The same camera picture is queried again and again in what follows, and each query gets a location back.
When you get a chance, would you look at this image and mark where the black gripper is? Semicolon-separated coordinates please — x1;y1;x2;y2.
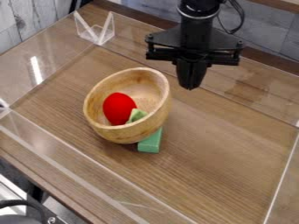
145;24;245;89

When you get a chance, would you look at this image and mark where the wooden bowl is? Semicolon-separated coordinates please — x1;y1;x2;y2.
83;67;171;144

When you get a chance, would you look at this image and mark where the red strawberry toy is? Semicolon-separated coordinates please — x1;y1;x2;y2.
103;93;147;125

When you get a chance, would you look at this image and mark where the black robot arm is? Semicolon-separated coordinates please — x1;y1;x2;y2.
145;0;245;90

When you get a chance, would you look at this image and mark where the green rectangular block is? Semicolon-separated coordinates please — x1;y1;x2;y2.
138;129;163;153

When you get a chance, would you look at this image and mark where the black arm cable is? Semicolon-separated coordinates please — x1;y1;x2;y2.
216;0;248;35

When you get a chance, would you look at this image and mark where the clear acrylic corner bracket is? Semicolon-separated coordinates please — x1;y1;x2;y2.
74;11;115;46

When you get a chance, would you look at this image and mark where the black metal table bracket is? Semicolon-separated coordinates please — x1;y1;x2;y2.
26;198;69;224

